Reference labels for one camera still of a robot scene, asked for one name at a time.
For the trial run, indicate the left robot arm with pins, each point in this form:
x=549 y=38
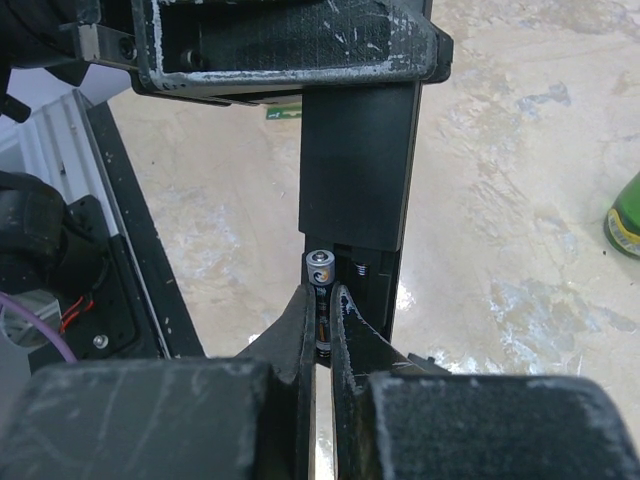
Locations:
x=67 y=37

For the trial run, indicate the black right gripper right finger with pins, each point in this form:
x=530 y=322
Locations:
x=396 y=420

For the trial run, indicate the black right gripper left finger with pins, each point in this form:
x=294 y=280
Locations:
x=251 y=416

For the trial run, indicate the black battery cover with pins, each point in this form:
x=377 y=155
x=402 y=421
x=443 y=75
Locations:
x=428 y=364

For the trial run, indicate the green glass bottle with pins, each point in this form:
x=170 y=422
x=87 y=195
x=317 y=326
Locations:
x=621 y=224

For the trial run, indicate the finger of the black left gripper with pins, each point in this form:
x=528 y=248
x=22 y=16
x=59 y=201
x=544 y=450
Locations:
x=251 y=52

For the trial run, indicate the black remote control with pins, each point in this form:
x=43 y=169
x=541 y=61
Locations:
x=356 y=161

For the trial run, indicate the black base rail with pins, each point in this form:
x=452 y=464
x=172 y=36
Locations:
x=77 y=148

